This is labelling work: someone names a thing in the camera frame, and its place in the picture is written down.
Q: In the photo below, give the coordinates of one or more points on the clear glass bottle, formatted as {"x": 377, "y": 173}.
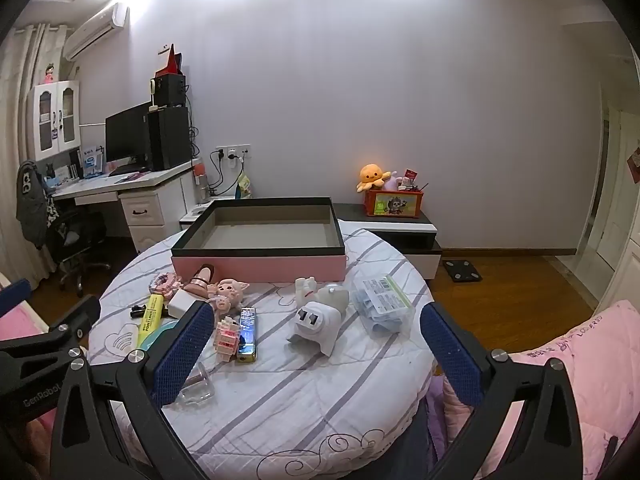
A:
{"x": 200, "y": 385}

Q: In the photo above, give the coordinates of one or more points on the white glass-door cabinet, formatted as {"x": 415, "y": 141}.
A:
{"x": 52, "y": 120}

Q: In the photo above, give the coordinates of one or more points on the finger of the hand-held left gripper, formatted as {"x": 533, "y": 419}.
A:
{"x": 15, "y": 296}
{"x": 75, "y": 321}

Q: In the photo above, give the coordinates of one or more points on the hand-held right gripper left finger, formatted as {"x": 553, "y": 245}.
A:
{"x": 182, "y": 355}

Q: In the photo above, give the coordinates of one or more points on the black speaker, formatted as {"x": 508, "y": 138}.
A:
{"x": 170, "y": 91}

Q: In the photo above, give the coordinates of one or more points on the pink quilt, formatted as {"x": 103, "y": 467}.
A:
{"x": 600, "y": 360}

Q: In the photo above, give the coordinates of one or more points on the white air conditioner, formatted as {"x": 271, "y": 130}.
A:
{"x": 95, "y": 30}

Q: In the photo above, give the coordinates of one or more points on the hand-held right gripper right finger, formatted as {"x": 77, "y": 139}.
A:
{"x": 445, "y": 355}

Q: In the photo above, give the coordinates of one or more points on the red door hanging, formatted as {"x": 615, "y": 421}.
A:
{"x": 635, "y": 165}

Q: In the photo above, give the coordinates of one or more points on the black bathroom scale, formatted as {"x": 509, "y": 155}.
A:
{"x": 462, "y": 271}

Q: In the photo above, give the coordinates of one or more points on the small white box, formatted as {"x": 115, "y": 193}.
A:
{"x": 181, "y": 305}

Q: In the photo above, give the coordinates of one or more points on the black keyboard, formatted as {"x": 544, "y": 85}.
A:
{"x": 127, "y": 170}

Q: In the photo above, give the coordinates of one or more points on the beige curtain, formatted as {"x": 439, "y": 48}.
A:
{"x": 20, "y": 110}

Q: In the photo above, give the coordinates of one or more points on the pink pig doll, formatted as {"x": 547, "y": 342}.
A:
{"x": 227, "y": 292}

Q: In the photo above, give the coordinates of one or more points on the purple plush toy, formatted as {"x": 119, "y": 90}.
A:
{"x": 391, "y": 181}

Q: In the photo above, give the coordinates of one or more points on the pink box with black rim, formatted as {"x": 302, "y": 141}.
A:
{"x": 260, "y": 267}

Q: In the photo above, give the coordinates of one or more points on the orange-capped bottle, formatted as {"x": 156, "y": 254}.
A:
{"x": 200, "y": 180}

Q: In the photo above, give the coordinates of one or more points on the black computer monitor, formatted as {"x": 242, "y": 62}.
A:
{"x": 127, "y": 135}

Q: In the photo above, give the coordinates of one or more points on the clear plastic bag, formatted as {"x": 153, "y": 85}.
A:
{"x": 382, "y": 305}

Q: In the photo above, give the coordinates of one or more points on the orange octopus plush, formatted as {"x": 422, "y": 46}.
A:
{"x": 372, "y": 176}

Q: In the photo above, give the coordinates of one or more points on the teal plastic case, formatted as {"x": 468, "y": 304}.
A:
{"x": 159, "y": 332}

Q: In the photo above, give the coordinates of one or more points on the white desk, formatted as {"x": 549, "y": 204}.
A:
{"x": 145, "y": 207}

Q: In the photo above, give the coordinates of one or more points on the yellow highlighter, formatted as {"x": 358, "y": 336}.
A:
{"x": 150, "y": 317}

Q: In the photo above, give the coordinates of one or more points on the black computer tower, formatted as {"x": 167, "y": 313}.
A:
{"x": 170, "y": 137}

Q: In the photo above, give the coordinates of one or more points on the white wall outlet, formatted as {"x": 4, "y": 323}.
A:
{"x": 232, "y": 151}

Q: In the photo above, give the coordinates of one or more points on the black office chair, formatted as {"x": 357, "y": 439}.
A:
{"x": 80, "y": 240}

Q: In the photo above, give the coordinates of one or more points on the rose gold metallic case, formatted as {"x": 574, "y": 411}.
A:
{"x": 201, "y": 276}

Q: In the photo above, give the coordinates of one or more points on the white door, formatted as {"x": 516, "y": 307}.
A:
{"x": 615, "y": 200}

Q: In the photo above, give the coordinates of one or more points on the snack bag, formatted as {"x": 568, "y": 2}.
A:
{"x": 244, "y": 187}

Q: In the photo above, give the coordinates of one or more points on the pink bed sheet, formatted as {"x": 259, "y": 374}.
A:
{"x": 15, "y": 325}

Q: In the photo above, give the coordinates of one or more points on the black hair clip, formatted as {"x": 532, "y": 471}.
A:
{"x": 138, "y": 311}

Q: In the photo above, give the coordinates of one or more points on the pink block figure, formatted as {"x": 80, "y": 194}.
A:
{"x": 227, "y": 337}

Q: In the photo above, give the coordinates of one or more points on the black and white low cabinet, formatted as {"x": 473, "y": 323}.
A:
{"x": 400, "y": 232}

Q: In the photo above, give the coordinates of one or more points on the orange toy box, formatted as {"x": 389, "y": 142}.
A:
{"x": 395, "y": 205}

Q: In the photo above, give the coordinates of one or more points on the blue box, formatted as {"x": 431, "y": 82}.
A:
{"x": 91, "y": 162}

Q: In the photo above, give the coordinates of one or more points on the small pink doll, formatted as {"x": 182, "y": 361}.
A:
{"x": 49, "y": 74}

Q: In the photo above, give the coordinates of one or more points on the grey jacket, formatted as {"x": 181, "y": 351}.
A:
{"x": 32, "y": 205}

